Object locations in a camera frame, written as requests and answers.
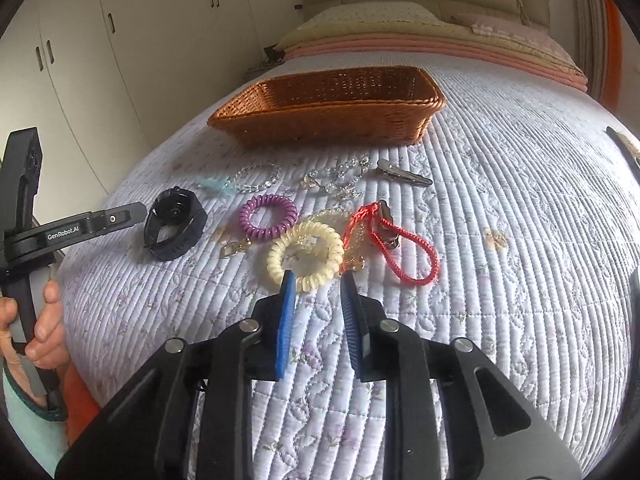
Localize cream spiral hair tie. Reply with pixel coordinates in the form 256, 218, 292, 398
264, 220, 345, 294

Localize black smart watch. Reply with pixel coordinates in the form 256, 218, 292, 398
143, 186, 208, 261

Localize purple spiral hair tie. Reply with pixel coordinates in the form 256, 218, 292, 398
237, 193, 300, 241

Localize light blue plastic hair clip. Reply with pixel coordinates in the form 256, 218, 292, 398
196, 177, 235, 196

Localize red braided cord bracelet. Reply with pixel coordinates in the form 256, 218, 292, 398
342, 200, 441, 290

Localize clear crystal bead bracelet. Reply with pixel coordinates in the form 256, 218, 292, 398
228, 160, 284, 196

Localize crystal charm bracelet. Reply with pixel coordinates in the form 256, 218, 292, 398
299, 155, 372, 202

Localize silver metal hair clip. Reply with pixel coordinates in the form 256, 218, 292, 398
376, 158, 433, 188

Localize person's left hand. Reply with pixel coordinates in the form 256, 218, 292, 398
1, 280, 70, 382

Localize gold heart charm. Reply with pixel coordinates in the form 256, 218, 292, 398
212, 228, 252, 259

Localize white wardrobe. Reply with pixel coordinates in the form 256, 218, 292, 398
1, 0, 260, 215

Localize white quilted bedspread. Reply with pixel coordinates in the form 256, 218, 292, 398
60, 52, 639, 471

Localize teal sleeve cuff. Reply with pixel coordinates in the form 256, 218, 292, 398
2, 365, 70, 478

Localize brown wicker basket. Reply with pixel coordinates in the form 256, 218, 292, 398
207, 66, 446, 150

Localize small bedside table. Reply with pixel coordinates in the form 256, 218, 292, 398
243, 44, 285, 82

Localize folded pink and yellow blankets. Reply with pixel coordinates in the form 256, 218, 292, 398
282, 19, 590, 94

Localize white dotted pillow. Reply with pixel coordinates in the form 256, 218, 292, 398
276, 1, 448, 52

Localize pink pillow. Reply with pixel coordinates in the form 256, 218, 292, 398
451, 13, 575, 65

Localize striped orange curtain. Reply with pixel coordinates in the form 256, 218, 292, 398
575, 0, 623, 113

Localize dark clip with red cord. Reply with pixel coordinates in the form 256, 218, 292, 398
373, 200, 399, 250

